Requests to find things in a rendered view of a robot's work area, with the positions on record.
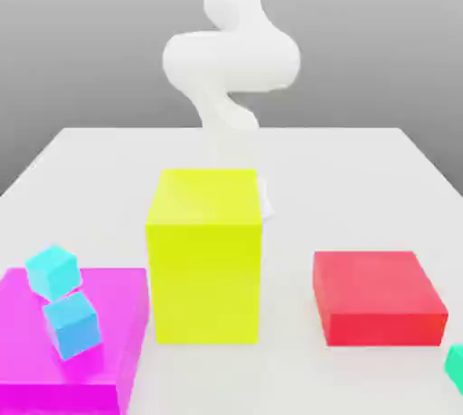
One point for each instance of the small blue cube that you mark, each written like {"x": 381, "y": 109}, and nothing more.
{"x": 72, "y": 326}

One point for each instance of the large red box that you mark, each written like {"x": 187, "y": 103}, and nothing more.
{"x": 376, "y": 295}

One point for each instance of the small green cube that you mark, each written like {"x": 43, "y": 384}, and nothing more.
{"x": 455, "y": 368}

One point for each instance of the small cyan cube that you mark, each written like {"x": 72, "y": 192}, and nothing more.
{"x": 52, "y": 272}

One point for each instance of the large yellow box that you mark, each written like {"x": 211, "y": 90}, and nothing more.
{"x": 204, "y": 259}

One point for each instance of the large magenta box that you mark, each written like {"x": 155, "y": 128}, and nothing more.
{"x": 119, "y": 313}

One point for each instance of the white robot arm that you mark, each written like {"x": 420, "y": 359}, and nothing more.
{"x": 231, "y": 60}

